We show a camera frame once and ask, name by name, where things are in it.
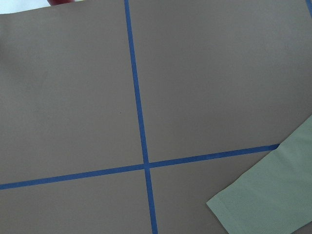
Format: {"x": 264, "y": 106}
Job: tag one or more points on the olive green long-sleeve shirt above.
{"x": 275, "y": 195}

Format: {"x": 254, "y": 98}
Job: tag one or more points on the red cylinder tube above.
{"x": 59, "y": 2}

